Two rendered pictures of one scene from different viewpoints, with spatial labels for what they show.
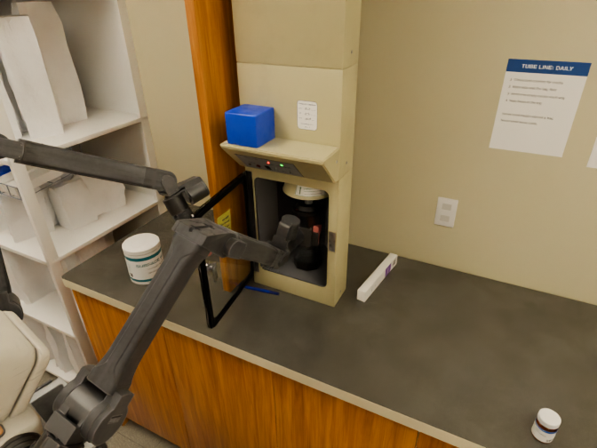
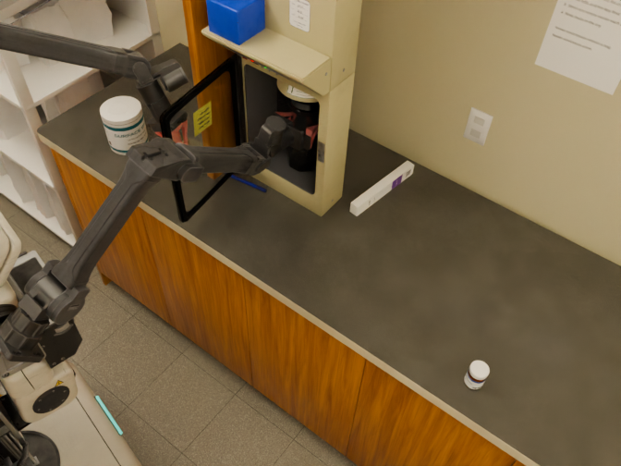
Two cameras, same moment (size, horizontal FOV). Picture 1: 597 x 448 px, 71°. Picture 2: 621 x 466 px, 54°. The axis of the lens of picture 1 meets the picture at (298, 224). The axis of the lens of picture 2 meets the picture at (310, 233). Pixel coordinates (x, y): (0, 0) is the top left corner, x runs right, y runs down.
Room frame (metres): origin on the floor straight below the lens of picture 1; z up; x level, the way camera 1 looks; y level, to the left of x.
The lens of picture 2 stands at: (-0.15, -0.25, 2.34)
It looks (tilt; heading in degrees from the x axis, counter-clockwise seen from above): 50 degrees down; 8
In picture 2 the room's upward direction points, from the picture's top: 3 degrees clockwise
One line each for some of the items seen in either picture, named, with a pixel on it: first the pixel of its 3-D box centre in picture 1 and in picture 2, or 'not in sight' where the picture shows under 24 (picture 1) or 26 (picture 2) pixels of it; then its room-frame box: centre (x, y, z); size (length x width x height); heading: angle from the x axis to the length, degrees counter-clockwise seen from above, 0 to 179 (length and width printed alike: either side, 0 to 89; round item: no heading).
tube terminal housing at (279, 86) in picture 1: (307, 181); (308, 73); (1.28, -0.03, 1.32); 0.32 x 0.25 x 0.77; 63
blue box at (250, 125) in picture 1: (250, 125); (236, 13); (1.15, 0.13, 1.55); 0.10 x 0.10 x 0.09; 63
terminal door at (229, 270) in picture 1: (226, 250); (205, 143); (1.08, 0.22, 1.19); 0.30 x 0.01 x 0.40; 159
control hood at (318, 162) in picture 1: (279, 162); (265, 61); (1.11, 0.05, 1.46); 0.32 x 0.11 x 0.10; 63
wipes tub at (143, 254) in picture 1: (144, 259); (125, 126); (1.29, 0.58, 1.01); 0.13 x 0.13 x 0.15
